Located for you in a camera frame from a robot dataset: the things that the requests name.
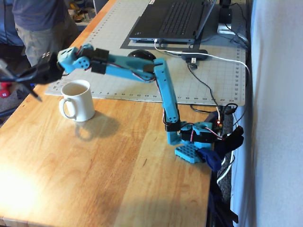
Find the blue upholstered furniture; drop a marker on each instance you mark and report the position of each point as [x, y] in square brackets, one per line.
[7, 23]

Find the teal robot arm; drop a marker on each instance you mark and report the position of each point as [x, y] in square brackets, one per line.
[165, 82]

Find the grey gridded cutting mat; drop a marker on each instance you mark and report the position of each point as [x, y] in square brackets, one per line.
[113, 35]

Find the red dumbbell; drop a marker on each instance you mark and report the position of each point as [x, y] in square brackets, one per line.
[4, 91]

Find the black computer mouse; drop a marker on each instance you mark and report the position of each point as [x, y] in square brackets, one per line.
[142, 55]

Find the dark blue table clamp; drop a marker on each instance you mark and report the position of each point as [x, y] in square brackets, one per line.
[210, 157]

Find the white ceramic mug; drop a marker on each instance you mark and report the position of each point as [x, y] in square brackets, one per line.
[80, 104]

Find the dark grey laptop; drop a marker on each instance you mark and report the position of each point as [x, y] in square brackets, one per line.
[165, 19]

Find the black silver pen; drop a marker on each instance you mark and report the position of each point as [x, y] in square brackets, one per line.
[36, 95]

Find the black silver stand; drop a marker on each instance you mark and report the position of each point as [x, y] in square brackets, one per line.
[225, 16]

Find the motor controller board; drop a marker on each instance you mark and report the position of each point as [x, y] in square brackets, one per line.
[219, 124]

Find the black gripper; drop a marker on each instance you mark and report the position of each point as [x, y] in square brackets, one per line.
[44, 74]

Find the person in grey shirt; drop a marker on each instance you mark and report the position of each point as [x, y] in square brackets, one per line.
[42, 35]

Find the black usb hub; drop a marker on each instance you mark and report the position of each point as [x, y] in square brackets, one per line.
[194, 54]

